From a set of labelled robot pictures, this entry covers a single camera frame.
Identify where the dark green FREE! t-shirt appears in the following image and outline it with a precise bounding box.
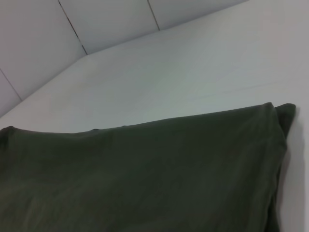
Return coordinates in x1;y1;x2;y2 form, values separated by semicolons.
0;101;297;232

